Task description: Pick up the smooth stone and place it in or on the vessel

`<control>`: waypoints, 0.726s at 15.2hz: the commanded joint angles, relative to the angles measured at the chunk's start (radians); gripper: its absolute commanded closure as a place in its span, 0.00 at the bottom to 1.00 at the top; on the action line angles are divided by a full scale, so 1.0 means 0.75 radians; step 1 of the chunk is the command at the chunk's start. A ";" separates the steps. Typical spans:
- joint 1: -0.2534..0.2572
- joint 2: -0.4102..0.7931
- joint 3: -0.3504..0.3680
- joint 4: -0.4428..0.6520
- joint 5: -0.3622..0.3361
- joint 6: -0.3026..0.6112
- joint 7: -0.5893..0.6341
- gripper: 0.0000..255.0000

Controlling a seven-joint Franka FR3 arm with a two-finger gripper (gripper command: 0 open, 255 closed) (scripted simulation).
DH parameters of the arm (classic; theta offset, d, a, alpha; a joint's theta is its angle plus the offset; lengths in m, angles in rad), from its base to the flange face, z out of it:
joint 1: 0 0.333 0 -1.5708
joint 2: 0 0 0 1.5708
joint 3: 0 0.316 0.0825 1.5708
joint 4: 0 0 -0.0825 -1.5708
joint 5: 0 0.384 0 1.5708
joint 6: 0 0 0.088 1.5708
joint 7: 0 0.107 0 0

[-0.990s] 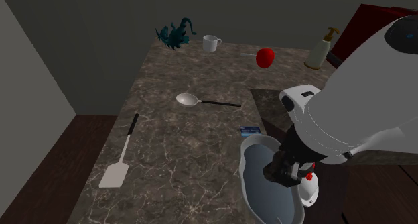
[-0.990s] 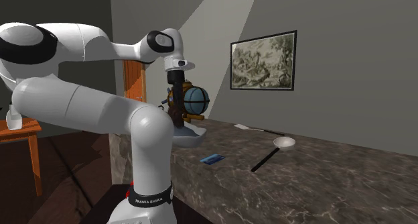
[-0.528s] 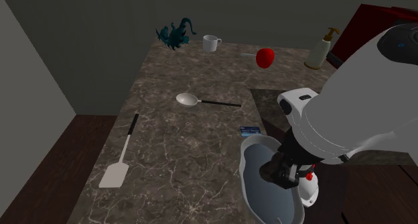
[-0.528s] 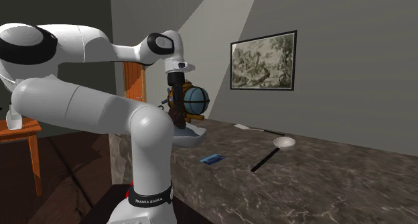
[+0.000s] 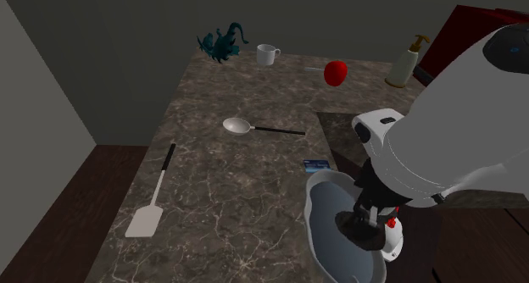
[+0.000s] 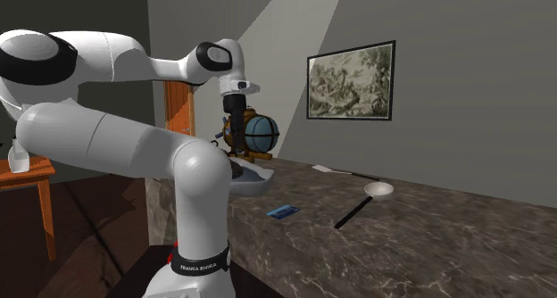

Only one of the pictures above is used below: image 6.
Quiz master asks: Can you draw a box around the white ladle with black handle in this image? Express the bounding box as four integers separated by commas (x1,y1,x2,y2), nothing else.
334,181,395,230

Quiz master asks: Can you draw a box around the black framed landscape picture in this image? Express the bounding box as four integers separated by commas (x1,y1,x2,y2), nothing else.
306,39,396,122

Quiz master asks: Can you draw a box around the grey shallow bowl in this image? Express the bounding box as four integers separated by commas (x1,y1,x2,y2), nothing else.
227,155,276,198

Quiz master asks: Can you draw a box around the white spatula with black handle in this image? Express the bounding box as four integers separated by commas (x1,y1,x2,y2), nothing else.
311,164,380,182

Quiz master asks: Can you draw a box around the white vase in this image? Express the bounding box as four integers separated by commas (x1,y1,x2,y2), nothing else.
7,137,31,174

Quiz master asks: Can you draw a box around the blue card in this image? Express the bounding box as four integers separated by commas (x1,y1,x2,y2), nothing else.
266,204,303,220

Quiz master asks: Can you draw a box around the orange wooden side table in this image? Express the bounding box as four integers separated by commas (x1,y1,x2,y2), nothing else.
0,154,58,262

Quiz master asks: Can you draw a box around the orange wooden door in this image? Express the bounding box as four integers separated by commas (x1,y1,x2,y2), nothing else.
163,80,196,137

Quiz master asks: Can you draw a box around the brass and blue globe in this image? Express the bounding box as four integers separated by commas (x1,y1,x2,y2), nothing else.
214,107,280,163

